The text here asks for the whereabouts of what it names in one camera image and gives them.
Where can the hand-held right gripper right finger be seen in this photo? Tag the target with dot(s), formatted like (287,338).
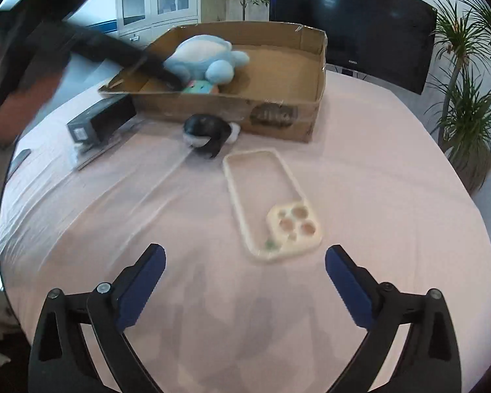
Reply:
(347,286)

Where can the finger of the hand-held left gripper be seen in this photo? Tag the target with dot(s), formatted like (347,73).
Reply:
(122,55)

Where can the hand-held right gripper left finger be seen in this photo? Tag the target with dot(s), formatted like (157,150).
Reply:
(141,290)

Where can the black rectangular box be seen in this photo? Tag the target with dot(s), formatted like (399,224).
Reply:
(102,118)

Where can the blue plush turtle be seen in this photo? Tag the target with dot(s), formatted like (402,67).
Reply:
(204,55)

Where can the black round gadget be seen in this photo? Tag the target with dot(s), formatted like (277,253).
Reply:
(206,131)

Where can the brown cardboard box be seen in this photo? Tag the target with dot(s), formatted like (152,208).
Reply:
(278,73)

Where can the person's left hand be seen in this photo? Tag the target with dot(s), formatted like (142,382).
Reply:
(20,110)

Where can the grey glass-door cabinet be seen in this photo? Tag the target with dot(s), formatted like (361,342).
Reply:
(159,24)

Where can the cream phone case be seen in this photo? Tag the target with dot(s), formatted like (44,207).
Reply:
(307,241)

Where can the pastel colourful cube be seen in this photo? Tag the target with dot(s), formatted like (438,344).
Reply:
(202,87)

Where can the pink tablecloth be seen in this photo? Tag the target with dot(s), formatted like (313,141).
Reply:
(372,172)

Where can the tall palm plant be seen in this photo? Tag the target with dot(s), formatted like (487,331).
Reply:
(470,131)

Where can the black television screen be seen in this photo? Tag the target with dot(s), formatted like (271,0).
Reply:
(352,20)

